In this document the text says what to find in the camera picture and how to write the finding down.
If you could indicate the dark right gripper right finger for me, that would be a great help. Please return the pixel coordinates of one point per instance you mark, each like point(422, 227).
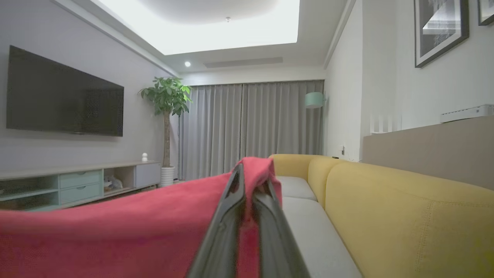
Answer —
point(278, 247)

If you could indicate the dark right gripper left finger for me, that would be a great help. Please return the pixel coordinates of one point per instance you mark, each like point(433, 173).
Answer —
point(220, 239)

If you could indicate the red garment with white trim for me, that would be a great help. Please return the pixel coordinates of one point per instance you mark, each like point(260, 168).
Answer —
point(115, 231)

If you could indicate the long grey sofa seat cushion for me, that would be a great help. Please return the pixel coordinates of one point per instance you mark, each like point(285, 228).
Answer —
point(316, 239)

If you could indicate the short grey sofa seat cushion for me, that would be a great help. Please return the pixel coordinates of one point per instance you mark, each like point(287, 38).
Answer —
point(295, 187)

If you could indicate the small white figurine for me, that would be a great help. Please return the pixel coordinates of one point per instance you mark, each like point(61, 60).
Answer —
point(144, 157)

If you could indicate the pale clutter pile in cabinet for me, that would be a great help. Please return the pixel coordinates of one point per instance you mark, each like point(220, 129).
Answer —
point(112, 184)

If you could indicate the yellow sofa backrest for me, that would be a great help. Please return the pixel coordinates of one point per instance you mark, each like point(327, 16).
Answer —
point(405, 224)

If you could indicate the wood and mint TV cabinet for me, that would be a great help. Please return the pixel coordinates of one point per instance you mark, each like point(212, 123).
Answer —
point(79, 187)

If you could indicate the green potted tree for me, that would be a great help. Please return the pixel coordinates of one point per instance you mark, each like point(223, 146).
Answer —
point(168, 96)

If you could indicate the long ceiling air vent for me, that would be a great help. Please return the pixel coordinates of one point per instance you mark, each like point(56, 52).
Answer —
point(243, 62)

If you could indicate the flat white box device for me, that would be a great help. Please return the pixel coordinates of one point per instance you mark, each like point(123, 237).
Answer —
point(467, 113)

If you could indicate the large dark framed picture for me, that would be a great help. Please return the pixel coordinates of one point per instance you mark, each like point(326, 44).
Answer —
point(440, 27)

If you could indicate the small dark framed picture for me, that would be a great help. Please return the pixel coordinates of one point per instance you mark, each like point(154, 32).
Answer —
point(487, 9)

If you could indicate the teal wall lamp shade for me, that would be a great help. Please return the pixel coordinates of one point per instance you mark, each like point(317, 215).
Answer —
point(314, 100)

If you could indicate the black wall television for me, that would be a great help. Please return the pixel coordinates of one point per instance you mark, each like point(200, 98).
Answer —
point(61, 96)

